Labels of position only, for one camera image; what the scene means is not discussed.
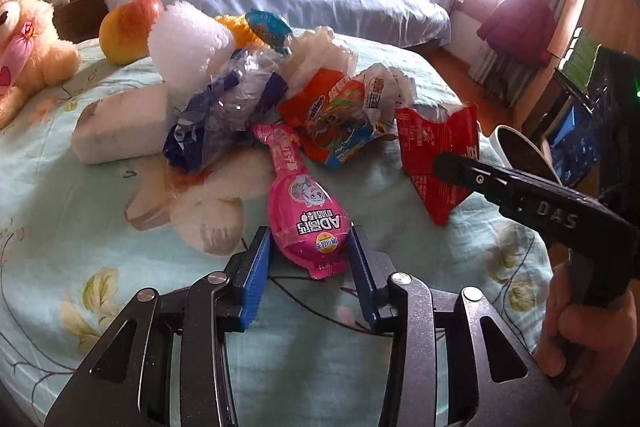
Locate blue plastic toy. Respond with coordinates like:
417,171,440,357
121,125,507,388
245,9,294,54

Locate dark wooden nightstand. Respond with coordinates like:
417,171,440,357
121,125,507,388
52,0,108,45

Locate white paper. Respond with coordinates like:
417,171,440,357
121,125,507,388
357,62,418,108

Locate red snack packet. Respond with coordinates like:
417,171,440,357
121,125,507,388
395,102,481,228

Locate floral turquoise bedsheet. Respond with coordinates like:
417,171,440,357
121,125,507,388
0,32,556,427

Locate white sponge block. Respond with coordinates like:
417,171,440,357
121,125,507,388
71,83,171,165

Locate person's right hand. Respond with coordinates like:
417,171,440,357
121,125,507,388
536,252,640,389

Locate green cloth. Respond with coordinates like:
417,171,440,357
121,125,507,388
567,29,601,82

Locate clear blue plastic wrapper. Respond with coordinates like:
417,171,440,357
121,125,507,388
162,47,291,175

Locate yellow soft toy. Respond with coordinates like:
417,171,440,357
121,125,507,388
215,13,266,50

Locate black television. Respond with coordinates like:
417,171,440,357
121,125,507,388
542,72,603,188

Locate red yellow apple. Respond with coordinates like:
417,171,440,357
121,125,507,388
98,0,166,66

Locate red coat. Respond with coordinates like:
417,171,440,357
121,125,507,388
476,0,558,68

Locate cream teddy bear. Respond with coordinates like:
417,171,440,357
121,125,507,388
0,0,82,128

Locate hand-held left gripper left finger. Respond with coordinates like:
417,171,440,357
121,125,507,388
44,226,274,427

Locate white foam fruit net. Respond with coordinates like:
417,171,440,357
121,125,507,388
149,2,236,80

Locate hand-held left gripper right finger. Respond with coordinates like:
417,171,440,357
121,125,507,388
349,223,568,427

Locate orange snack packet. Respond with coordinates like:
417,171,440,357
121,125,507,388
277,72,396,168

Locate black white-rimmed trash bin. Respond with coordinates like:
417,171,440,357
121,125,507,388
487,125,563,185

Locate pink snack packet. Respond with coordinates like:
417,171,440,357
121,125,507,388
252,123,357,280

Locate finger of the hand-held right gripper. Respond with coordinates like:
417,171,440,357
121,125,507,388
433,151,523,214

